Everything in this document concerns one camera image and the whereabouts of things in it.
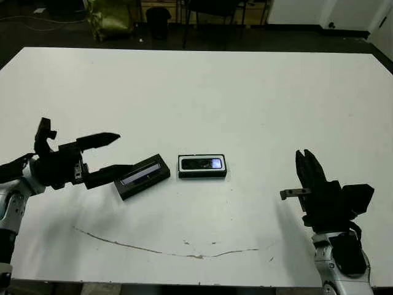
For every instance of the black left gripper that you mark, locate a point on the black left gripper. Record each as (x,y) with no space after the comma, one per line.
(61,169)

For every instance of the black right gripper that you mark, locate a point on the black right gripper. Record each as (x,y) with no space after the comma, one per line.
(325,206)

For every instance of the black printed box lid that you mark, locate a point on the black printed box lid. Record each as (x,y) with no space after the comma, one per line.
(147,184)

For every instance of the slim black camera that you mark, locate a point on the slim black camera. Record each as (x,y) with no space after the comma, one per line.
(199,163)

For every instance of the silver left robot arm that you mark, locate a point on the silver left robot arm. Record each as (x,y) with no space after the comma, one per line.
(12,202)

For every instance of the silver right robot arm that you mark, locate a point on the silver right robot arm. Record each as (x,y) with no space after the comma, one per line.
(322,255)

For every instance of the black box with white tray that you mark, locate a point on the black box with white tray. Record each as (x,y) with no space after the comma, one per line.
(202,175)

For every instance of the yellowish plastic bag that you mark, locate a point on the yellowish plastic bag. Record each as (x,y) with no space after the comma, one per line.
(112,17)

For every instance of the black waste bin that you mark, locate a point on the black waste bin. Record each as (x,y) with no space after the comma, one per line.
(158,21)

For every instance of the white paper sheet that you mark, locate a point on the white paper sheet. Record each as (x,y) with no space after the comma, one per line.
(39,10)

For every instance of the black mesh office chair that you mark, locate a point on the black mesh office chair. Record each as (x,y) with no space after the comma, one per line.
(212,6)

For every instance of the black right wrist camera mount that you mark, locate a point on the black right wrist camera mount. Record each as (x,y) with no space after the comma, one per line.
(359,199)

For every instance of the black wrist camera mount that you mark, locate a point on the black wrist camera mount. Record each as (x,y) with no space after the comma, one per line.
(44,132)
(359,199)

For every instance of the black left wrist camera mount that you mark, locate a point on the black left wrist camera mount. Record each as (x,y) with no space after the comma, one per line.
(44,132)

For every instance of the small black wall knob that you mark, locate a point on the small black wall knob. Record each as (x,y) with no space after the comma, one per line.
(331,25)

